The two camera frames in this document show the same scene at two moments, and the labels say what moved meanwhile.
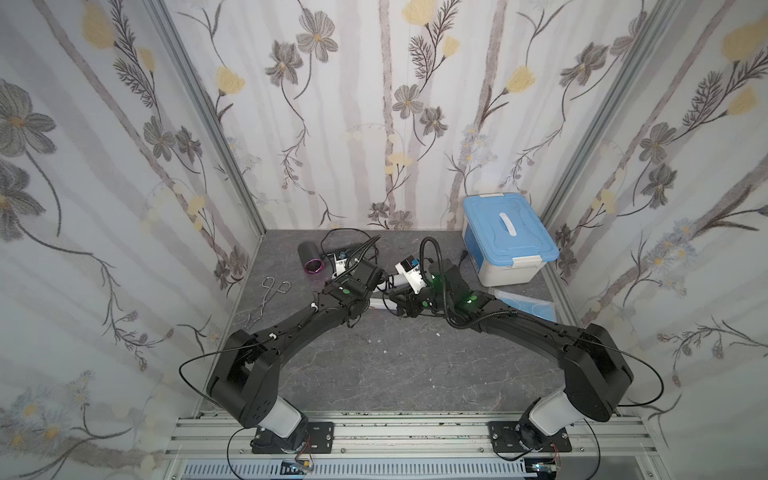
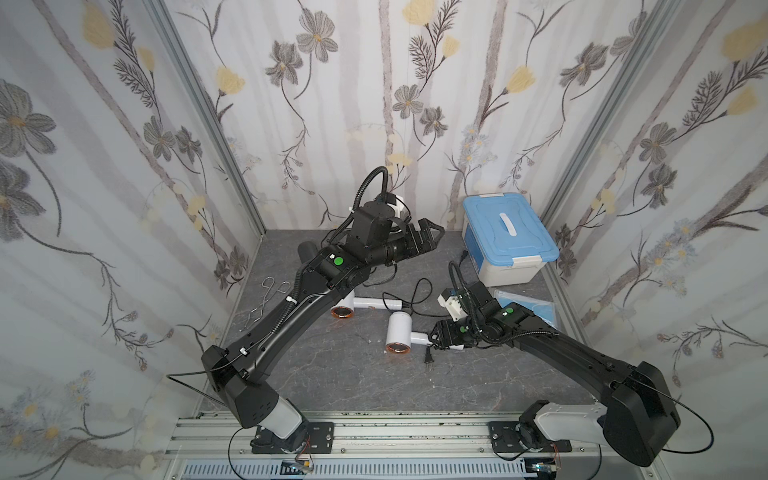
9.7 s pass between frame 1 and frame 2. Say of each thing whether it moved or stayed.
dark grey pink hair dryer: stayed
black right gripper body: moved
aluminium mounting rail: stayed
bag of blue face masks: stayed
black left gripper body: moved
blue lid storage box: stayed
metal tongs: stayed
